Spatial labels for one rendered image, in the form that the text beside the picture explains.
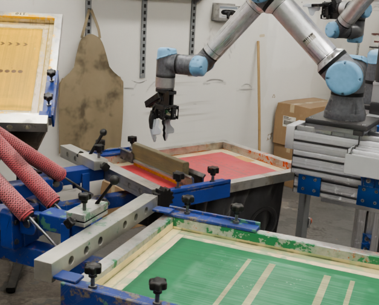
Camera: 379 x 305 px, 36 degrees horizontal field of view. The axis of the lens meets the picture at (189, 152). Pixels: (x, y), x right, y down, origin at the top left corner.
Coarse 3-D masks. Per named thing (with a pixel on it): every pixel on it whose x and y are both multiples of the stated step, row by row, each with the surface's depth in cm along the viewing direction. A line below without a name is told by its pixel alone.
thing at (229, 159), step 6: (192, 156) 269; (198, 156) 269; (204, 156) 270; (210, 156) 270; (216, 156) 271; (222, 156) 272; (228, 156) 272; (234, 156) 273; (228, 162) 261; (234, 162) 262; (240, 162) 262; (246, 162) 263; (126, 168) 243; (132, 168) 244; (138, 168) 244; (138, 174) 235; (144, 174) 236; (150, 174) 236
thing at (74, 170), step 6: (66, 168) 208; (72, 168) 208; (78, 168) 209; (84, 168) 209; (66, 174) 204; (72, 174) 205; (78, 174) 207; (90, 174) 210; (96, 174) 212; (102, 174) 213; (66, 180) 205; (72, 180) 206; (78, 180) 208; (90, 180) 211
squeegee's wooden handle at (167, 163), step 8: (136, 144) 242; (136, 152) 242; (144, 152) 237; (152, 152) 232; (160, 152) 230; (144, 160) 237; (152, 160) 233; (160, 160) 228; (168, 160) 224; (176, 160) 220; (160, 168) 229; (168, 168) 224; (176, 168) 220; (184, 168) 217
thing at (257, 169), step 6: (246, 168) 253; (252, 168) 253; (258, 168) 254; (264, 168) 254; (252, 174) 244; (150, 180) 228; (156, 180) 229; (162, 180) 229; (168, 180) 229; (204, 180) 232; (168, 186) 222; (174, 186) 222
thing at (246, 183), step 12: (192, 144) 277; (204, 144) 279; (216, 144) 284; (228, 144) 283; (252, 156) 270; (264, 156) 264; (276, 156) 262; (288, 168) 253; (240, 180) 222; (252, 180) 225; (264, 180) 229; (276, 180) 234; (288, 180) 239
